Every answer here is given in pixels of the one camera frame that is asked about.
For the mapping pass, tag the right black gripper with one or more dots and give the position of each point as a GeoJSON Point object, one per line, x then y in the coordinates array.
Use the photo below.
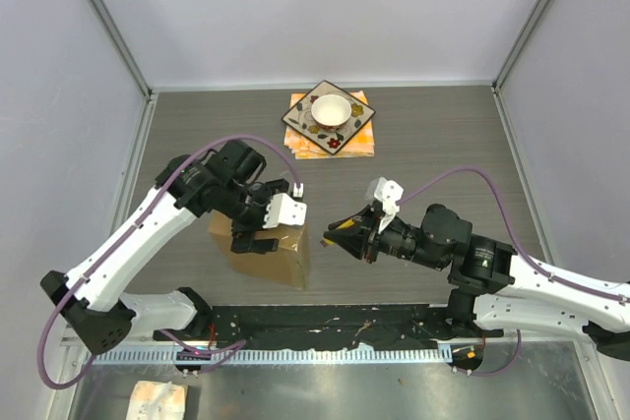
{"type": "Point", "coordinates": [354, 240]}

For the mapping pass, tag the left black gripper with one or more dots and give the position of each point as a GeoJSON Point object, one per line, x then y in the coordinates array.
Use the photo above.
{"type": "Point", "coordinates": [245, 240]}

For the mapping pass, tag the yellow utility knife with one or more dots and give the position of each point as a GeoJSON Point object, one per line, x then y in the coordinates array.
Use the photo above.
{"type": "Point", "coordinates": [345, 238]}

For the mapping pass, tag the brown cardboard express box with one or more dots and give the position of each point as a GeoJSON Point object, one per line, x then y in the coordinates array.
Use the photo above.
{"type": "Point", "coordinates": [289, 265]}

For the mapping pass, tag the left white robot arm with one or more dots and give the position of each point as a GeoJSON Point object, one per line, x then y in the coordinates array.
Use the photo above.
{"type": "Point", "coordinates": [222, 177]}

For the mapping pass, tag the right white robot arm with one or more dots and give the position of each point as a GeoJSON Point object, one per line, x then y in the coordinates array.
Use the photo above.
{"type": "Point", "coordinates": [496, 286]}

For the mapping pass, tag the orange checkered folded cloth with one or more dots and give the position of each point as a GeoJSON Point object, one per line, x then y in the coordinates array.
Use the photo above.
{"type": "Point", "coordinates": [363, 143]}

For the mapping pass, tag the square floral ceramic plate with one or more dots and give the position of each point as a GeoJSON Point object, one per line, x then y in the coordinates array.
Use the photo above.
{"type": "Point", "coordinates": [302, 117]}

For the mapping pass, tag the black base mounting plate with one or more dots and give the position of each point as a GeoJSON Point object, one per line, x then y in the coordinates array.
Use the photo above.
{"type": "Point", "coordinates": [335, 327]}

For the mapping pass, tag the white ceramic bowl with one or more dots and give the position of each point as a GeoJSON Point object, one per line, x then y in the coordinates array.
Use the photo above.
{"type": "Point", "coordinates": [331, 111]}

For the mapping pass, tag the white orange paper packet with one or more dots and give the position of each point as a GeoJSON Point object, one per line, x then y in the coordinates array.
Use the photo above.
{"type": "Point", "coordinates": [157, 401]}

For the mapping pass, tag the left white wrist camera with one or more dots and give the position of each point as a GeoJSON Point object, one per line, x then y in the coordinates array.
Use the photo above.
{"type": "Point", "coordinates": [286, 208]}

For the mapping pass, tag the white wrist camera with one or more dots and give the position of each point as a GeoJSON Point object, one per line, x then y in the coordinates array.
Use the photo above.
{"type": "Point", "coordinates": [286, 208]}
{"type": "Point", "coordinates": [387, 193]}

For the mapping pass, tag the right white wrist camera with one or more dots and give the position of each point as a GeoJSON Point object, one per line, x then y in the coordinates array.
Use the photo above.
{"type": "Point", "coordinates": [387, 193]}

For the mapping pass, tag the white slotted cable duct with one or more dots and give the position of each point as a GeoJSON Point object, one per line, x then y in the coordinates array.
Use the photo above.
{"type": "Point", "coordinates": [362, 354]}

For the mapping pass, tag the aluminium frame rail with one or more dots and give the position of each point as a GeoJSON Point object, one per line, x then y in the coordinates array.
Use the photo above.
{"type": "Point", "coordinates": [74, 340]}

